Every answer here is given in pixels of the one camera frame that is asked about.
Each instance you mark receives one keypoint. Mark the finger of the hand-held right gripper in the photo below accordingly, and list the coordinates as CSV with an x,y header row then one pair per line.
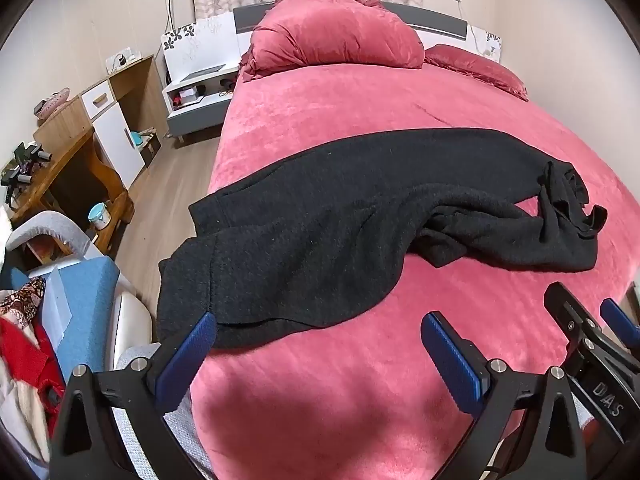
x,y
572,312
622,325

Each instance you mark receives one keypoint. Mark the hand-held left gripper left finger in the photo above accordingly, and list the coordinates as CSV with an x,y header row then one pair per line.
x,y
187,355

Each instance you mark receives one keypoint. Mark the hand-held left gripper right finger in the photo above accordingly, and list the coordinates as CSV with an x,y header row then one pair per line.
x,y
450,360

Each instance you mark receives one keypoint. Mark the black pants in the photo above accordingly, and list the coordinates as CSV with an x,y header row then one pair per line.
x,y
325,220

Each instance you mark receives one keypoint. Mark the blue cushion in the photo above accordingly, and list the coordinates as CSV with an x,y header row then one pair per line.
x,y
90,300

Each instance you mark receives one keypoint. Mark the red garment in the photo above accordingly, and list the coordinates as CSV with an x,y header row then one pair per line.
x,y
25,355

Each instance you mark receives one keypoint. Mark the jar with blue lid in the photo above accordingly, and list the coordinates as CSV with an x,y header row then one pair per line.
x,y
99,216

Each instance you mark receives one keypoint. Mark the brown patterned cloth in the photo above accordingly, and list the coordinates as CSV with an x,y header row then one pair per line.
x,y
22,297

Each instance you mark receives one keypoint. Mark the teal container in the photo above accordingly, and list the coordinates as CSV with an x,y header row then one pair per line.
x,y
137,140

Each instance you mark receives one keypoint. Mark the wooden cabinet with white door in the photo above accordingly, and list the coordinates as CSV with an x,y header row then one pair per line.
x,y
112,135

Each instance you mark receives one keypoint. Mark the wooden desk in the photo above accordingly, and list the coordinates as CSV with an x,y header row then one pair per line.
x,y
60,160

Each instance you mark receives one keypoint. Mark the white and grey nightstand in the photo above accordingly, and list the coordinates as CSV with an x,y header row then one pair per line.
x,y
195,115

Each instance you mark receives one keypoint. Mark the black devices on desk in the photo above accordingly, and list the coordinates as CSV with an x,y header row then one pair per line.
x,y
27,165

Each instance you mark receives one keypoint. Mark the small flat pink pillow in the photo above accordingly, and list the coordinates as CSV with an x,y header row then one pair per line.
x,y
470,67

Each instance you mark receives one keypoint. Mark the bed with pink blanket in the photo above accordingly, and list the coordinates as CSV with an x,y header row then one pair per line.
x,y
350,110

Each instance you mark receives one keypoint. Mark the pink basket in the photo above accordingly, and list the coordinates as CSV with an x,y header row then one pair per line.
x,y
54,102

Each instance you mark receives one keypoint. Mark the charger on cabinet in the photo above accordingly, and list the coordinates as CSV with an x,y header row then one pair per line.
x,y
122,60

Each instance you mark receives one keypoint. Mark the white and grey headboard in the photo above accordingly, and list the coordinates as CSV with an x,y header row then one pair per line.
x,y
442,22

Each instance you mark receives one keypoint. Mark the large pink pillow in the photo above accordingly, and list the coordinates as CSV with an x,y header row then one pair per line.
x,y
335,35

